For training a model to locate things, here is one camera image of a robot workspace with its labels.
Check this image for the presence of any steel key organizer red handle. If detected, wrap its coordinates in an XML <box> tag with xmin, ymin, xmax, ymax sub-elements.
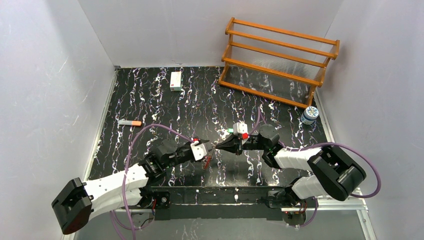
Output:
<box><xmin>202</xmin><ymin>156</ymin><xmax>213</xmax><ymax>170</ymax></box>

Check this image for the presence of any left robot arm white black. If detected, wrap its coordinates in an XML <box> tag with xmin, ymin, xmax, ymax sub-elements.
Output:
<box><xmin>51</xmin><ymin>138</ymin><xmax>213</xmax><ymax>235</ymax></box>

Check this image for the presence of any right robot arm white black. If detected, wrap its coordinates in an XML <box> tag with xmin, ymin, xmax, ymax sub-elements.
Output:
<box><xmin>216</xmin><ymin>124</ymin><xmax>367</xmax><ymax>206</ymax></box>

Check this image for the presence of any orange grey marker pen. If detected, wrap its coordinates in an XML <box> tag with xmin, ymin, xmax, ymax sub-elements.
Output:
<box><xmin>118</xmin><ymin>119</ymin><xmax>142</xmax><ymax>127</ymax></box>

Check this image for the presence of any white blue round jar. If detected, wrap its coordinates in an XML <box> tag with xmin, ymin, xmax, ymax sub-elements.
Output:
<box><xmin>300</xmin><ymin>106</ymin><xmax>319</xmax><ymax>125</ymax></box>

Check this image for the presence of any white red small box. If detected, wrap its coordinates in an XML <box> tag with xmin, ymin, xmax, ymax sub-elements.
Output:
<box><xmin>169</xmin><ymin>71</ymin><xmax>182</xmax><ymax>92</ymax></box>

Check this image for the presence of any orange wooden shelf rack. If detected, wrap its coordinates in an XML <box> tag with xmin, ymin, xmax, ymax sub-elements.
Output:
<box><xmin>218</xmin><ymin>17</ymin><xmax>341</xmax><ymax>108</ymax></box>

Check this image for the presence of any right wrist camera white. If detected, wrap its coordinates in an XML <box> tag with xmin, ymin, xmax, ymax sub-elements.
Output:
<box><xmin>232</xmin><ymin>122</ymin><xmax>249</xmax><ymax>140</ymax></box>

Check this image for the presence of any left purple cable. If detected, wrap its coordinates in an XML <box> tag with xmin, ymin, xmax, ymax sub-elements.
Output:
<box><xmin>109</xmin><ymin>124</ymin><xmax>196</xmax><ymax>240</ymax></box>

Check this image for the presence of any aluminium frame rail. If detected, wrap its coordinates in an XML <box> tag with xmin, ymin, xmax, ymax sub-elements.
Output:
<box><xmin>63</xmin><ymin>186</ymin><xmax>376</xmax><ymax>240</ymax></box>

